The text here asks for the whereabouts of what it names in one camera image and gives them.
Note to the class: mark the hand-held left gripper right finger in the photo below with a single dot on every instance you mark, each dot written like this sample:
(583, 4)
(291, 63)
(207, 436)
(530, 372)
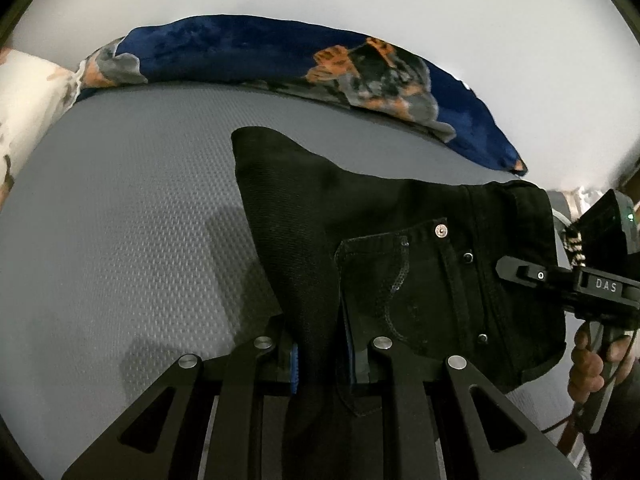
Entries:
(353, 360)

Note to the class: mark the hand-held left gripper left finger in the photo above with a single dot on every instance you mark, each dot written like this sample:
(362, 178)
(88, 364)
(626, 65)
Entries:
(294, 366)

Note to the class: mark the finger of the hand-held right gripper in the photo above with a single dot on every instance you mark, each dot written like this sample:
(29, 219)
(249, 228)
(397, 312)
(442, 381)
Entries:
(530, 271)

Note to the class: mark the black pants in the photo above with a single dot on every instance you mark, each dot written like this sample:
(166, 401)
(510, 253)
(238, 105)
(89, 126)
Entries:
(400, 210)

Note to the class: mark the person's right hand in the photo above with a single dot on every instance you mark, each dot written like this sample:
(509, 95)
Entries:
(585, 365)

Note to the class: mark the black beige striped knitted cloth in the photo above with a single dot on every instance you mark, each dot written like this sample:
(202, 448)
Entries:
(575, 247)

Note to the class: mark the grey textured mattress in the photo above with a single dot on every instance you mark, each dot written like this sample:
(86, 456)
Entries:
(125, 210)

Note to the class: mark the blue floral blanket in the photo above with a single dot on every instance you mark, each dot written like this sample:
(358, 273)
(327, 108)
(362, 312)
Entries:
(240, 50)

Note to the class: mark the white floral pillow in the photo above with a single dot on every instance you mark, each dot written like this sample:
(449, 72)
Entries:
(30, 105)

